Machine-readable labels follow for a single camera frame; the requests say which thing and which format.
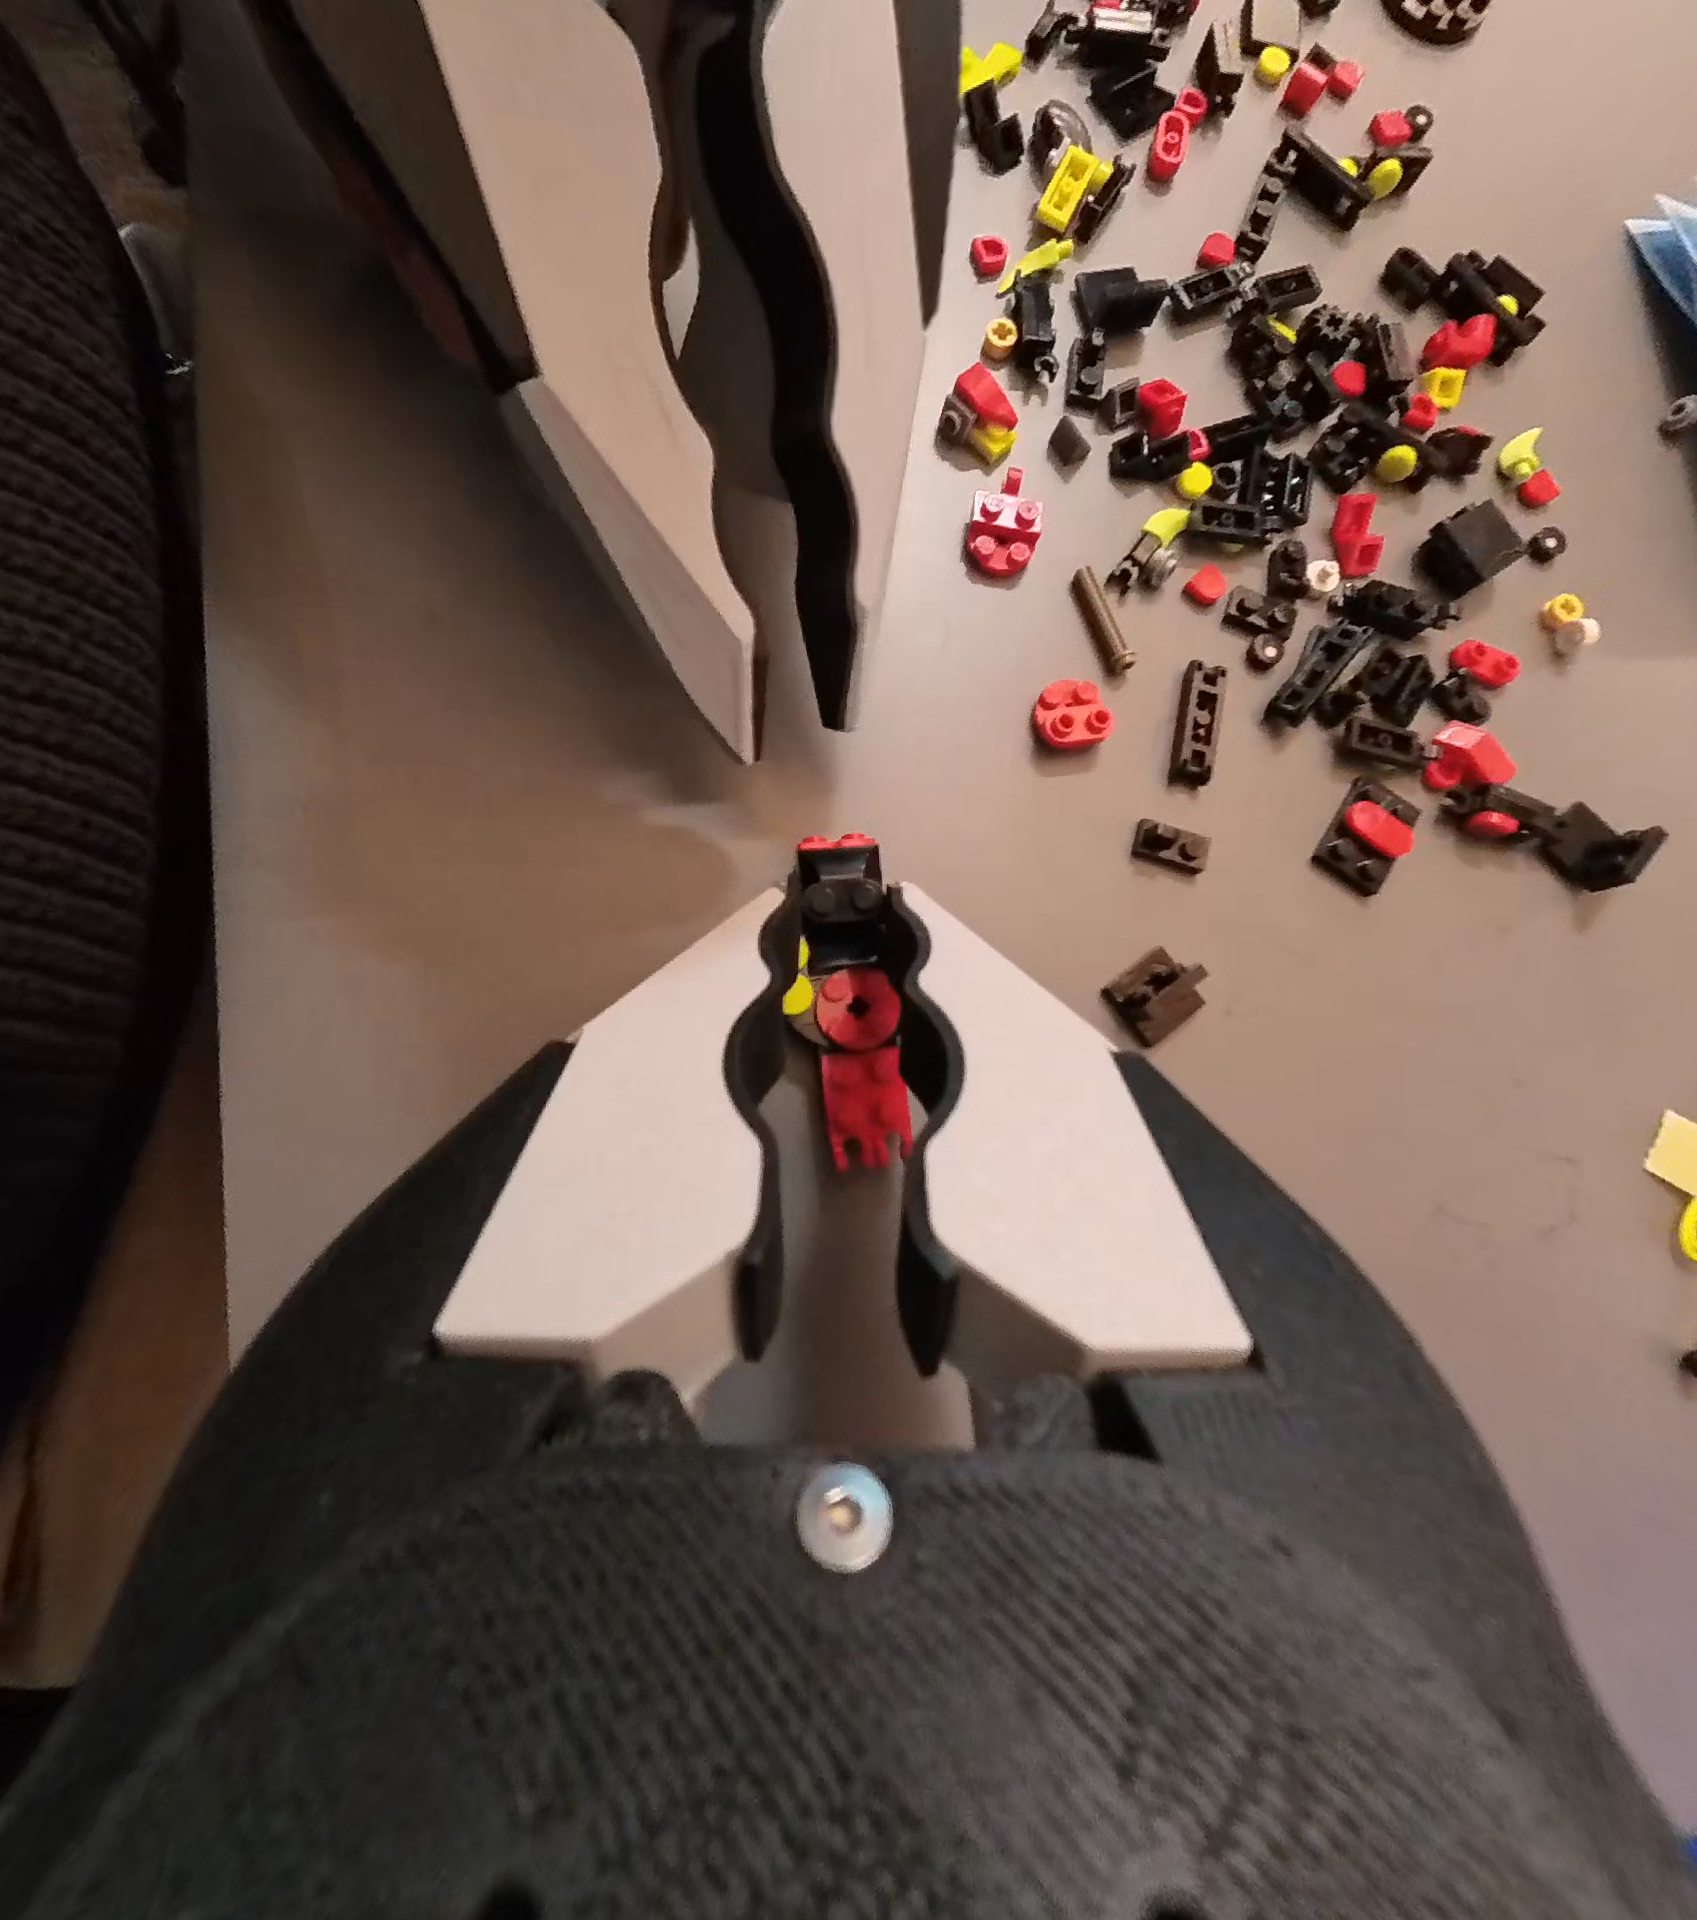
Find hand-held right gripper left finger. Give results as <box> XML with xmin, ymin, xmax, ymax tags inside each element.
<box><xmin>432</xmin><ymin>885</ymin><xmax>797</xmax><ymax>1409</ymax></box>

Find partly built lego model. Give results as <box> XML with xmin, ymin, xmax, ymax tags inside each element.
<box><xmin>782</xmin><ymin>832</ymin><xmax>924</xmax><ymax>1173</ymax></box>

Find black bracket brick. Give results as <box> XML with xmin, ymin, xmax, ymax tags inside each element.
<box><xmin>1538</xmin><ymin>802</ymin><xmax>1671</xmax><ymax>894</ymax></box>

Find tan rod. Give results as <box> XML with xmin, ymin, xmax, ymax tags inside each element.
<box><xmin>1071</xmin><ymin>566</ymin><xmax>1139</xmax><ymax>679</ymax></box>

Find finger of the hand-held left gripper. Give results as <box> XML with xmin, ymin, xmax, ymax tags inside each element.
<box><xmin>292</xmin><ymin>0</ymin><xmax>763</xmax><ymax>769</ymax></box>
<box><xmin>698</xmin><ymin>0</ymin><xmax>965</xmax><ymax>738</ymax></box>

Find red chunky round brick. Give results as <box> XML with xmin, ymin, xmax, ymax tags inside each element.
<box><xmin>962</xmin><ymin>472</ymin><xmax>1049</xmax><ymax>581</ymax></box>

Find pile of lego pieces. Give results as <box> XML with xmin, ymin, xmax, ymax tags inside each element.
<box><xmin>938</xmin><ymin>0</ymin><xmax>1671</xmax><ymax>899</ymax></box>

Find person's dark knit sweater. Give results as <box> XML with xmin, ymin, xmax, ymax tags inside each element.
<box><xmin>0</xmin><ymin>0</ymin><xmax>213</xmax><ymax>1593</ymax></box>

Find person's tan trousers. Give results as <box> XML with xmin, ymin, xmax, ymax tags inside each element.
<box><xmin>0</xmin><ymin>1021</ymin><xmax>227</xmax><ymax>1764</ymax></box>

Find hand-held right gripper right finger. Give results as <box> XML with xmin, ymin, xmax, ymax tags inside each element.
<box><xmin>893</xmin><ymin>883</ymin><xmax>1259</xmax><ymax>1409</ymax></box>

